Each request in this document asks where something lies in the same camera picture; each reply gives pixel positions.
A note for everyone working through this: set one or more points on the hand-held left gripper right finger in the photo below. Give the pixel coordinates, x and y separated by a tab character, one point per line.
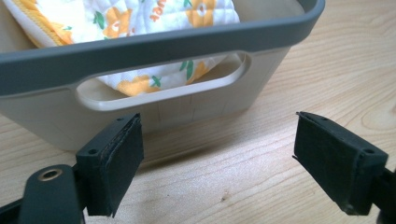
330	161

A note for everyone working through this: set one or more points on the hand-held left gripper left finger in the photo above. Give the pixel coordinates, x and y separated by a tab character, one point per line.
115	168

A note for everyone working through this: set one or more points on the beige plastic basket grey rim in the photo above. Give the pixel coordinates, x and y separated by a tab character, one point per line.
174	46

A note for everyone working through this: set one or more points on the white cloth with orange flowers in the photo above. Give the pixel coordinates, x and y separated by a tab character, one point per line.
130	18

